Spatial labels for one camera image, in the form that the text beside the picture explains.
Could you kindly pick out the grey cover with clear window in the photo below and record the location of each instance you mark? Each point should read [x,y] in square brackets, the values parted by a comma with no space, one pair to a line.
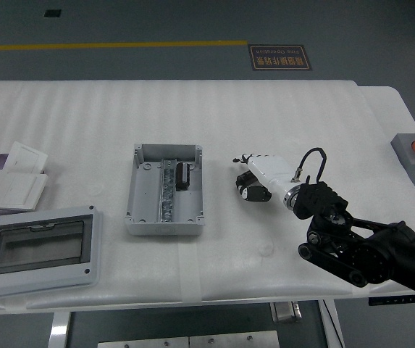
[40,281]

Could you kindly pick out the black cylindrical battery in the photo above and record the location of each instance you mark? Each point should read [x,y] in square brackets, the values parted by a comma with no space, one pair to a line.
[183,175]
[245,178]

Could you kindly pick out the metal bracket under table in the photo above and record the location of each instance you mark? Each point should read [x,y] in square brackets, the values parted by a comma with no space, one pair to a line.
[285,311]

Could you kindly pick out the black floor sign orange text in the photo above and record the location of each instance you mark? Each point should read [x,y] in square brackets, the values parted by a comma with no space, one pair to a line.
[279,58]

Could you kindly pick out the white wall switch panel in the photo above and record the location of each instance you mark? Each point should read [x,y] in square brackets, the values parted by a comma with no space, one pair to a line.
[22,190]
[26,157]

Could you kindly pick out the metal mounting rail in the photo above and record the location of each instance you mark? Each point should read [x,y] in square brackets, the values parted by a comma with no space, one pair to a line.
[166,203]

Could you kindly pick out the grey metal plate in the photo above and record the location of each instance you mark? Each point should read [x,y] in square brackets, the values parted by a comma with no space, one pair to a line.
[234,340]
[143,343]

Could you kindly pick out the black table control panel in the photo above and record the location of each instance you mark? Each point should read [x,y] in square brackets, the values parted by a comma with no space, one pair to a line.
[397,300]

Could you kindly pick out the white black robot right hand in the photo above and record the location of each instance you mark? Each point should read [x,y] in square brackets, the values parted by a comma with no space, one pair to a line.
[270,170]

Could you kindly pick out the open grey junction box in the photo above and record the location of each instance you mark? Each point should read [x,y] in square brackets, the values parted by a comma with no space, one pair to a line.
[145,195]

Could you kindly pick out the white table leg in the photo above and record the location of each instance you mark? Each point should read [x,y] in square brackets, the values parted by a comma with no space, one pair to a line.
[59,330]
[332,324]

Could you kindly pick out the white foam mat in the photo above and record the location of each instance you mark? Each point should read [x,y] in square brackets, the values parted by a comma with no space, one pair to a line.
[229,119]

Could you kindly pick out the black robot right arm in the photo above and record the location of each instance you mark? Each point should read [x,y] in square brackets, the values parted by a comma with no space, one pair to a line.
[381,253]

